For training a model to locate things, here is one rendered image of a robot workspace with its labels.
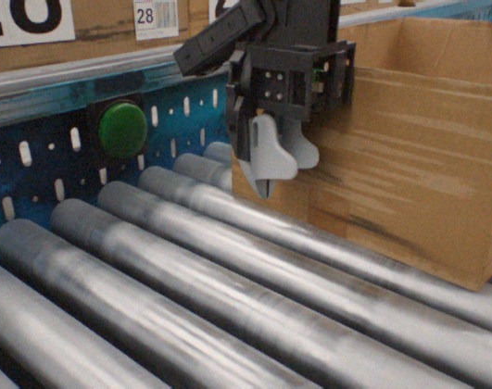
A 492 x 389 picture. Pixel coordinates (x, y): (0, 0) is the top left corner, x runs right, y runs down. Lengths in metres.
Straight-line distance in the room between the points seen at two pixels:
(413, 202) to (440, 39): 0.43
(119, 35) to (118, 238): 0.30
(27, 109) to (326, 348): 0.39
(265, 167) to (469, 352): 0.22
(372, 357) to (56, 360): 0.22
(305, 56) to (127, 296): 0.24
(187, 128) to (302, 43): 0.40
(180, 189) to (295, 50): 0.29
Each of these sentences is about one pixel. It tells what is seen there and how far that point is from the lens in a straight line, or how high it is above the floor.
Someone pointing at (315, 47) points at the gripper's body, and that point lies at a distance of 0.39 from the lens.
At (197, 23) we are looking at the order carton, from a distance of 0.80.
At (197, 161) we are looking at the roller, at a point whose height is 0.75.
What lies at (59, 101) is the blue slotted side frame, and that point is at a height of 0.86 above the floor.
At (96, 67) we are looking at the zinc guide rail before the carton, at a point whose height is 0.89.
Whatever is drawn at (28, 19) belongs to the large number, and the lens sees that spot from 0.62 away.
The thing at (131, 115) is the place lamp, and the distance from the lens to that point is 0.62.
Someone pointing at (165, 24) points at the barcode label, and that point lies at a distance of 0.75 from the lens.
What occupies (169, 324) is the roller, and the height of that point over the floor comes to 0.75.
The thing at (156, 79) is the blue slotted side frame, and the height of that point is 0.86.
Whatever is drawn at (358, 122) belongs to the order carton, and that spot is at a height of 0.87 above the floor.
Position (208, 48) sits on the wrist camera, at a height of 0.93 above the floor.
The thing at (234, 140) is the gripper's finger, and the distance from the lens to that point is 0.43.
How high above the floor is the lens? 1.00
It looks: 26 degrees down
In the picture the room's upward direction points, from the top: straight up
